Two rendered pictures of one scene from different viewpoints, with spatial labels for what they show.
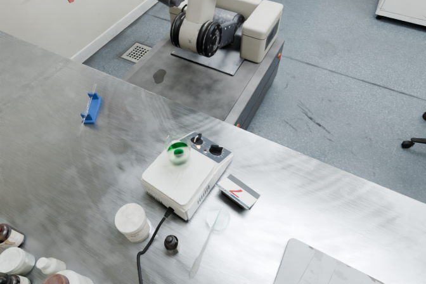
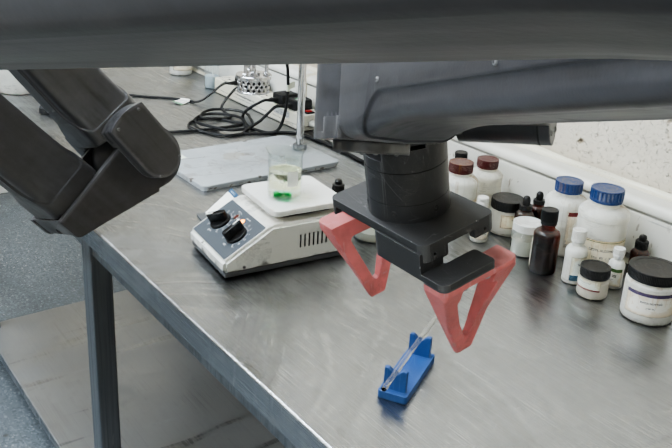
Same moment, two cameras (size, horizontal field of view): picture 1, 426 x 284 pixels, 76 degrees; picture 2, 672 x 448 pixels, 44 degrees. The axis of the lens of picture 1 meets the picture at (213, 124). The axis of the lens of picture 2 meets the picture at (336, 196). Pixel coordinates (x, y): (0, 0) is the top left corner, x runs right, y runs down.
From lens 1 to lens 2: 1.43 m
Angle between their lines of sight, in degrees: 103
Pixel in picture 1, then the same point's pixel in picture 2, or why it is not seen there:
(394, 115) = not seen: outside the picture
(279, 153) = (119, 231)
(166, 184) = (317, 188)
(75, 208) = not seen: hidden behind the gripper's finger
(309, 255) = (200, 176)
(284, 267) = (233, 179)
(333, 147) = not seen: outside the picture
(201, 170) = (263, 185)
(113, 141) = (376, 317)
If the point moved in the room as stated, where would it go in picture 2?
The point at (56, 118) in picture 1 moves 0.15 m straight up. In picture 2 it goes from (500, 392) to (517, 270)
